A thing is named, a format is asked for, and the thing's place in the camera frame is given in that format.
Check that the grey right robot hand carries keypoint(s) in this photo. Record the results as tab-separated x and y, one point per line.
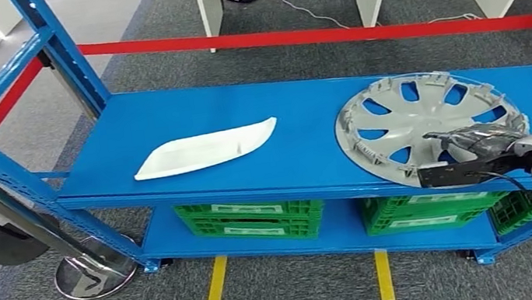
483	141

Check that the grey plastic wheel hubcap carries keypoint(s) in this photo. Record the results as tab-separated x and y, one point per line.
427	115

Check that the blue metal shelf rack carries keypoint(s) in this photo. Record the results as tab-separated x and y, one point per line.
240	116

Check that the white plastic trim part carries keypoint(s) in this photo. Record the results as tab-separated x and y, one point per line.
199	153

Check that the green plastic crate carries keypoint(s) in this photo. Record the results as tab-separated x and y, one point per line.
422	223
248	209
434	200
256	231
519	209

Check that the long red barrier belt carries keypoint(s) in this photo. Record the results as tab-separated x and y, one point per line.
281	36

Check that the short red barrier belt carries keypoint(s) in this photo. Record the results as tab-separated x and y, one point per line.
4	102

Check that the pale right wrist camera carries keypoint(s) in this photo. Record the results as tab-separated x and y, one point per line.
446	175

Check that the chrome stanchion post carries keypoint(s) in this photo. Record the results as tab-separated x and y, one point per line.
76	97
96	276

